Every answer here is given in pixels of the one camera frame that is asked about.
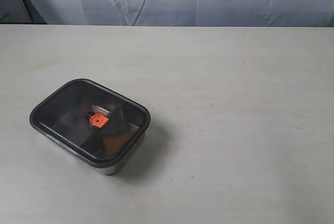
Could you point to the smoky transparent container lid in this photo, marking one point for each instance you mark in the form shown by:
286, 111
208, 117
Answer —
81, 112

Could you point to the yellow toy cheese wedge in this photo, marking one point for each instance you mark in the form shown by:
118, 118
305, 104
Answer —
114, 144

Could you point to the stainless steel lunch box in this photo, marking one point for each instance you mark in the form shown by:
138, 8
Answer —
113, 169

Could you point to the black stand pole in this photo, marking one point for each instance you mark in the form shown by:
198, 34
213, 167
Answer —
32, 13

